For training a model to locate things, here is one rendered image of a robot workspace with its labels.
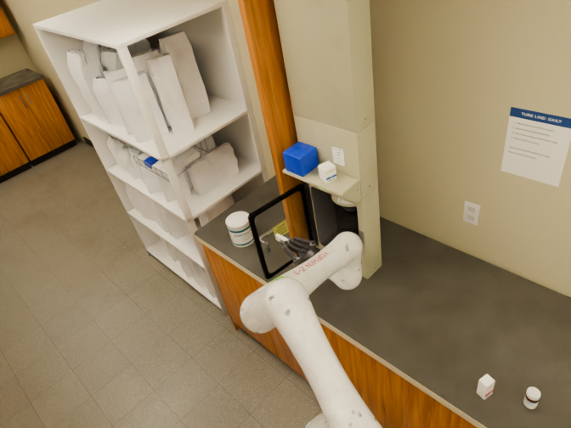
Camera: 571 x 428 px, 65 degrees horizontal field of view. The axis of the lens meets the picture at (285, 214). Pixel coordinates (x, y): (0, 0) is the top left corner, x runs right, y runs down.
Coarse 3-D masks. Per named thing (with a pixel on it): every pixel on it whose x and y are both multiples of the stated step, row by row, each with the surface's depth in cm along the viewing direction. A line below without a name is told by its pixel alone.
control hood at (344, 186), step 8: (296, 176) 182; (304, 176) 181; (312, 176) 180; (336, 176) 177; (344, 176) 176; (312, 184) 177; (320, 184) 174; (328, 184) 173; (336, 184) 172; (344, 184) 172; (352, 184) 171; (336, 192) 169; (344, 192) 168; (352, 192) 172; (360, 192) 176; (352, 200) 174
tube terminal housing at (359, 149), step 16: (304, 128) 179; (320, 128) 172; (336, 128) 166; (368, 128) 164; (320, 144) 178; (336, 144) 171; (352, 144) 165; (368, 144) 168; (320, 160) 184; (352, 160) 170; (368, 160) 172; (352, 176) 175; (368, 176) 176; (368, 192) 180; (368, 208) 185; (368, 224) 190; (368, 240) 195; (368, 256) 200; (368, 272) 205
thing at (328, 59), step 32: (288, 0) 148; (320, 0) 139; (352, 0) 134; (288, 32) 156; (320, 32) 146; (352, 32) 139; (288, 64) 165; (320, 64) 154; (352, 64) 144; (320, 96) 162; (352, 96) 151; (352, 128) 160
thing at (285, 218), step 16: (272, 208) 193; (288, 208) 199; (256, 224) 191; (272, 224) 197; (288, 224) 204; (304, 224) 211; (272, 240) 202; (272, 256) 206; (288, 256) 214; (272, 272) 211
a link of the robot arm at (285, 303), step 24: (264, 288) 126; (288, 288) 116; (264, 312) 120; (288, 312) 115; (312, 312) 118; (288, 336) 116; (312, 336) 115; (312, 360) 114; (336, 360) 116; (312, 384) 115; (336, 384) 113; (336, 408) 112; (360, 408) 113
